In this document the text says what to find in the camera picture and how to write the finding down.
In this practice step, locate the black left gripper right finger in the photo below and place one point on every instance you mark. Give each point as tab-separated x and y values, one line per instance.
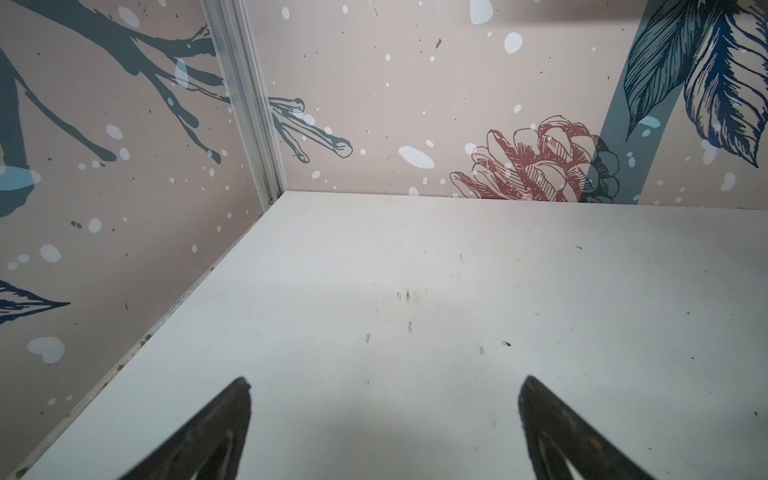
560	442

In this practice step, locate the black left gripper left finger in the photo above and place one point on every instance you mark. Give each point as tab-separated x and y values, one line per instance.
208	446

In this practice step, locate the aluminium frame corner post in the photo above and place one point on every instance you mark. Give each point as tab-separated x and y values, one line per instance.
234	44

